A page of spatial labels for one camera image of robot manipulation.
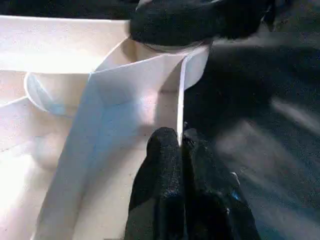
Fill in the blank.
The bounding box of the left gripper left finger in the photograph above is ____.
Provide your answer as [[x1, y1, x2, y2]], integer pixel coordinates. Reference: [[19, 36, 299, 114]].
[[124, 126, 188, 240]]

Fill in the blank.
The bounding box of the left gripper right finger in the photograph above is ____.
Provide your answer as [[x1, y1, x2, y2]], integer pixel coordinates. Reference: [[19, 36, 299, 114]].
[[181, 128, 261, 240]]

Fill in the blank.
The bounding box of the white plastic table top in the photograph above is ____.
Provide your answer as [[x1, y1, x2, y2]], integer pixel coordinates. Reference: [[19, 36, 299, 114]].
[[0, 14, 210, 240]]

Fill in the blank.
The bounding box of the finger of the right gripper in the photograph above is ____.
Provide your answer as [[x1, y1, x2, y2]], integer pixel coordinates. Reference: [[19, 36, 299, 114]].
[[129, 0, 266, 49]]

